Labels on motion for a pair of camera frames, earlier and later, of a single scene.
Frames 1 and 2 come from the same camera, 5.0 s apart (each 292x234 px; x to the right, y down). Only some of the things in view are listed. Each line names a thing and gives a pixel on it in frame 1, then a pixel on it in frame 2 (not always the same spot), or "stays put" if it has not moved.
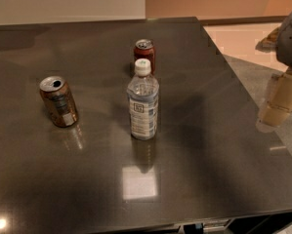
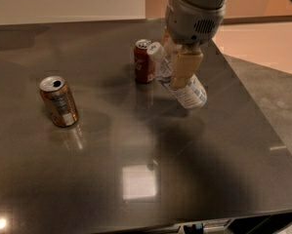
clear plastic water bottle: (143, 92) → (190, 97)
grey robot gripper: (290, 39) → (189, 24)
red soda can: (145, 49) stays put
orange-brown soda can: (59, 101) stays put
